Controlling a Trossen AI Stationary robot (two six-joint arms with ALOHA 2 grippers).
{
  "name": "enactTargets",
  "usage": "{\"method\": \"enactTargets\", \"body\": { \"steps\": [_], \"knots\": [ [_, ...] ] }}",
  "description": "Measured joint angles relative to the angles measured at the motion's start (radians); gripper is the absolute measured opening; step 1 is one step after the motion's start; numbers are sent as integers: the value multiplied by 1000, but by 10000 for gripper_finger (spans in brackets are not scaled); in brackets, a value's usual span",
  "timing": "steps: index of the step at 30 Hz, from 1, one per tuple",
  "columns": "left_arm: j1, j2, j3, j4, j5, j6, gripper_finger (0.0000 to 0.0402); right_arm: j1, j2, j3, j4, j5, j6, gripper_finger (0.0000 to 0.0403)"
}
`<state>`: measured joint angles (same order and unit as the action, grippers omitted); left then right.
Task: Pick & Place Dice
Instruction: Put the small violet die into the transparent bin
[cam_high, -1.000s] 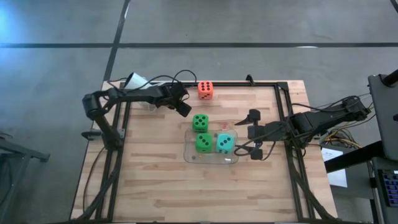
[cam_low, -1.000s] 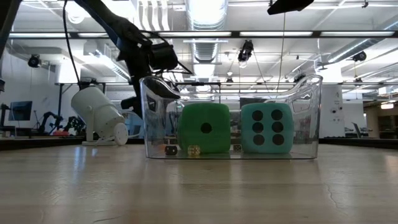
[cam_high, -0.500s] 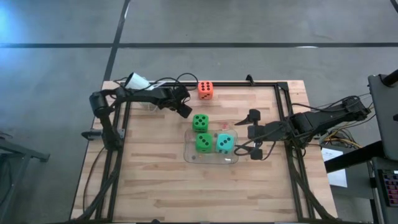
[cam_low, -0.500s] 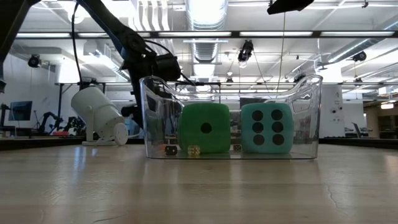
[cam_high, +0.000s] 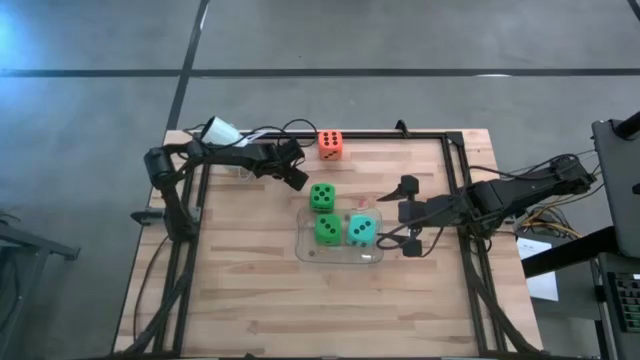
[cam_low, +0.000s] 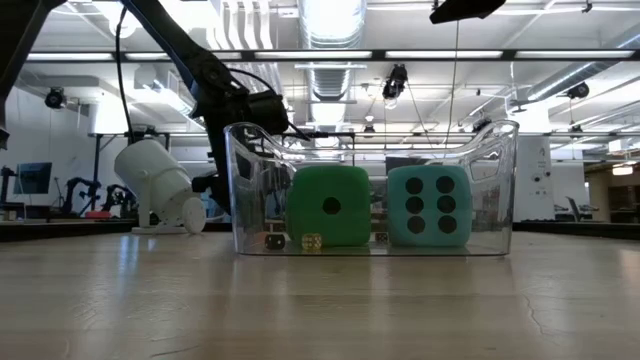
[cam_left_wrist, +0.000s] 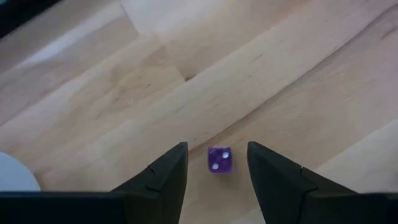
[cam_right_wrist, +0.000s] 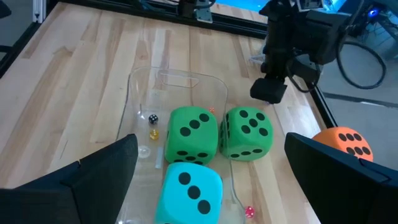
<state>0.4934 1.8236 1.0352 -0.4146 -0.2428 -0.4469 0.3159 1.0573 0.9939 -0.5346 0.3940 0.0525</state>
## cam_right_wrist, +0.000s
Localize clear plastic bin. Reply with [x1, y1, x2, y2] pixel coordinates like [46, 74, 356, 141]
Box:
[114, 65, 247, 224]

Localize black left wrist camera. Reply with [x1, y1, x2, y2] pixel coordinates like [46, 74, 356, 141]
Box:
[249, 77, 288, 105]

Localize large cyan foam die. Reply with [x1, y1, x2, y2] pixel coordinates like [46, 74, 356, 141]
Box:
[154, 161, 224, 224]

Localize black table frame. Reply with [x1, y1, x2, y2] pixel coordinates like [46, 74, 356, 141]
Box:
[0, 0, 338, 129]

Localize large green foam die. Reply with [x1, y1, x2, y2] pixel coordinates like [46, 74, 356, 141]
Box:
[218, 106, 274, 162]
[164, 106, 219, 166]

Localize grey metal bracket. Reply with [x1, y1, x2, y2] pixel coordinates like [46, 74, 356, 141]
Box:
[195, 5, 214, 24]

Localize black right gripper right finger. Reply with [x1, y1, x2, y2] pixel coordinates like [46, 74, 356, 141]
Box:
[284, 131, 398, 224]

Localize black computer tower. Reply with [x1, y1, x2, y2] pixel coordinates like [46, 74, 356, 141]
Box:
[354, 0, 398, 35]

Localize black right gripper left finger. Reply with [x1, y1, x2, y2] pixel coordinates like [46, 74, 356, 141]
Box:
[0, 133, 139, 224]

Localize large orange foam die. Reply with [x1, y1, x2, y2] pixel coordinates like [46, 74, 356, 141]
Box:
[312, 126, 374, 162]

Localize silver aluminium extrusion bar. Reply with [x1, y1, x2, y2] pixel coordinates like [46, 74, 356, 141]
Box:
[32, 0, 47, 24]

